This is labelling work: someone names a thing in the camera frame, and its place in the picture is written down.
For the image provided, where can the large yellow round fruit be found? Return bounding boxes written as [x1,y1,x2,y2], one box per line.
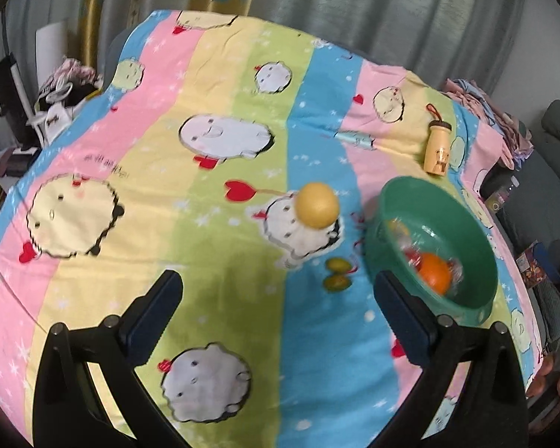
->
[295,182,341,229]

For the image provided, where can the black flat device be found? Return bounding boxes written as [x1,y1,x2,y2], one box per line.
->
[0,53,29,117]

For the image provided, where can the white board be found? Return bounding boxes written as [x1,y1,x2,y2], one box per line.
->
[35,21,71,85]

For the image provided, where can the pile of pastel clothes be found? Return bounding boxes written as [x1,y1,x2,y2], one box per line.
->
[441,77,535,169]

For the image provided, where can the white printed bag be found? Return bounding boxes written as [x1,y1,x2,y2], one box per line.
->
[32,100,75,138]

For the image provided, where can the green plastic bowl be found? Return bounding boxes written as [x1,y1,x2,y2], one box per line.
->
[364,176,499,326]

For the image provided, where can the person's right hand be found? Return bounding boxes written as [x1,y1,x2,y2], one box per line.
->
[525,336,560,432]

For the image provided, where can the light blue small tube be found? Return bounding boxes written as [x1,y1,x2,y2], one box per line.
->
[335,131,375,150]

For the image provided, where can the orange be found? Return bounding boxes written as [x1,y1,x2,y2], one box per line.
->
[417,252,452,296]

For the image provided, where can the grey sofa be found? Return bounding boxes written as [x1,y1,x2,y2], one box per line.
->
[495,99,560,290]

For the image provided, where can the dark maroon box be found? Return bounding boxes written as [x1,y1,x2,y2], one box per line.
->
[0,147,40,178]

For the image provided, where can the small yellow round fruit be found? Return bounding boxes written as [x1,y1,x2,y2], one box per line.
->
[385,217,411,243]

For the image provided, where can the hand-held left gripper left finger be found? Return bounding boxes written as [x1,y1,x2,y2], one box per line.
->
[32,270,185,448]

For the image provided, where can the clear plastic bottle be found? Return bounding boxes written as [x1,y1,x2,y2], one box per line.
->
[488,175,519,213]

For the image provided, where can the striped cartoon printed tablecloth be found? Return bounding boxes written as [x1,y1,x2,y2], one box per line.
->
[0,8,542,448]

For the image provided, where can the pile of patterned clothes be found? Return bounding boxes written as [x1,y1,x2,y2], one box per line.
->
[40,58,103,103]

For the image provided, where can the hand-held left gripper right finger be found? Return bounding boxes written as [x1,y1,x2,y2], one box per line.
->
[374,271,529,448]

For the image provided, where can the beige bottle with strap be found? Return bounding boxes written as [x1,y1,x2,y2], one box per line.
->
[422,104,452,175]

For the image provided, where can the grey curtain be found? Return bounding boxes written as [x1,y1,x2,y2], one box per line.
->
[243,0,547,99]

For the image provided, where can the red patterned box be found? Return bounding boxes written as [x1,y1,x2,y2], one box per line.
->
[516,240,547,287]

